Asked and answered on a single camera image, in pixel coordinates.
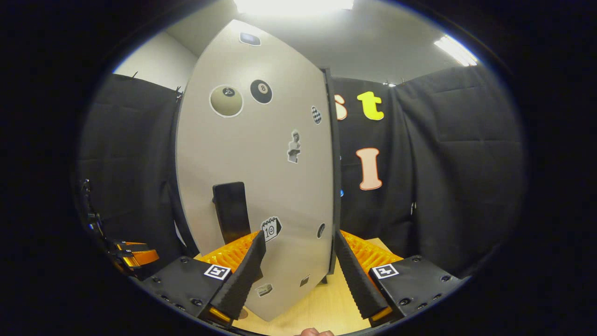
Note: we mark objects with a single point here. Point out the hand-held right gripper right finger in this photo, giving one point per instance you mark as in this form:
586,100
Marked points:
357,275

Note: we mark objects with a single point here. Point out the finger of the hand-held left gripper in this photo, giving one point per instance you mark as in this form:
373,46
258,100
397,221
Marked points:
133,244
142,258

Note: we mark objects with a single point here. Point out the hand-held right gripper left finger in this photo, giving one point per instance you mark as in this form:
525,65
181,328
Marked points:
242,275

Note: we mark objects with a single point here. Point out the grey cabinet door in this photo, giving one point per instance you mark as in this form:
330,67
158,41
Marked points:
252,154

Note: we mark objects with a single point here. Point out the black backdrop cloth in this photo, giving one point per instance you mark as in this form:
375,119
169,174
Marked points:
466,163

